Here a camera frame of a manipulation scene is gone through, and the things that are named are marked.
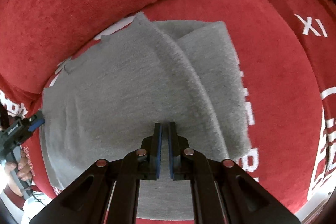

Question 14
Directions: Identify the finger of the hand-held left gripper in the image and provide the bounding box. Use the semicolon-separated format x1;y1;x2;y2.
28;112;45;133

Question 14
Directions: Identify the grey sweater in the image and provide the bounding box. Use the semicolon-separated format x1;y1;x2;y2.
39;12;251;220

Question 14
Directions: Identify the red printed sofa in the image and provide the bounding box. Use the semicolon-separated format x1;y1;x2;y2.
0;0;336;224

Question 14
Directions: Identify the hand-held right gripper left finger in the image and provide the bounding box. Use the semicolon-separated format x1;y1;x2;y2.
29;122;164;224

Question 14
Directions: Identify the person's left hand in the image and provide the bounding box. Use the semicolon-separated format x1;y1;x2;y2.
4;155;36;197

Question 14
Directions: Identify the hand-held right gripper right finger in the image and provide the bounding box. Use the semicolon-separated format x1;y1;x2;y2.
168;122;301;224

